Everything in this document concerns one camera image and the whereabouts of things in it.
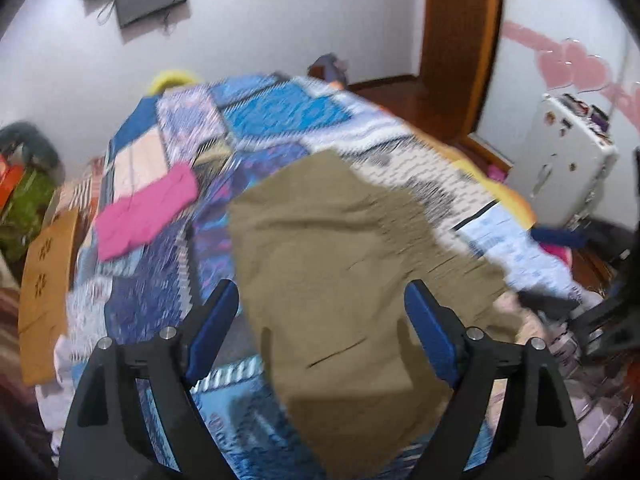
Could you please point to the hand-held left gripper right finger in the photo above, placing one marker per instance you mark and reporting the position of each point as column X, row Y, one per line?
column 432, row 335

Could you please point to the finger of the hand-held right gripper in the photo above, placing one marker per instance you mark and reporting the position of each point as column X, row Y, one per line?
column 557, row 237
column 547, row 300

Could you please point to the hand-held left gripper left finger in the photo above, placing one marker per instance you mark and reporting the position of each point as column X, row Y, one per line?
column 212, row 330

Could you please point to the olive green pants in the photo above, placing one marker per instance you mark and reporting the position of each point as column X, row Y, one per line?
column 340, row 280

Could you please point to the white small cabinet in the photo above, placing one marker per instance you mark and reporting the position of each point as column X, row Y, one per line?
column 560, row 160

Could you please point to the dark small jar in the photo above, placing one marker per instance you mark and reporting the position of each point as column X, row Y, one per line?
column 597, row 116

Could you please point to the pink folded cloth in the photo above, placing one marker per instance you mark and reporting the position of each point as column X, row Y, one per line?
column 145, row 210

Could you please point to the wooden lap desk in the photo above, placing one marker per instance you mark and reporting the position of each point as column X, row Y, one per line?
column 47, row 290

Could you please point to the striped bed sheet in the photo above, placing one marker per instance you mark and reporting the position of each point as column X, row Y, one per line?
column 80, row 190

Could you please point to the brown striped curtain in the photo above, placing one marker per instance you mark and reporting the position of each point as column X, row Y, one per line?
column 12, row 350

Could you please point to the wooden wardrobe with heart stickers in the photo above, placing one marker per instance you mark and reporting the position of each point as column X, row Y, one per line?
column 560, row 20

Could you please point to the green patterned cloth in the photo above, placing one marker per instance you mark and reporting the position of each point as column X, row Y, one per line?
column 27, row 210

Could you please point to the brown wooden door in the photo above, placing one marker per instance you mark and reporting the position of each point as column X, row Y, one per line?
column 455, row 35

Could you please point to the blue patchwork blanket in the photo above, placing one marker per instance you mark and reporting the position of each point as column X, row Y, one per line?
column 280, row 110

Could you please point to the orange box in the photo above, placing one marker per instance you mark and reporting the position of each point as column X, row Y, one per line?
column 10, row 180

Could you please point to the yellow bed headboard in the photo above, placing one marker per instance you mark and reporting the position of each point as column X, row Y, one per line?
column 172, row 79

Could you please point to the grey plush toy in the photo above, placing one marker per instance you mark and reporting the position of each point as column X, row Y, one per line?
column 35, row 142

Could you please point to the dark blue backpack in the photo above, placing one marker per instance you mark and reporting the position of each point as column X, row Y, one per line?
column 327, row 70

